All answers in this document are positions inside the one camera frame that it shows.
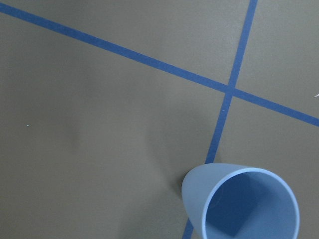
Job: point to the light blue cup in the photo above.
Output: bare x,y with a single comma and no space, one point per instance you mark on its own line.
229,201

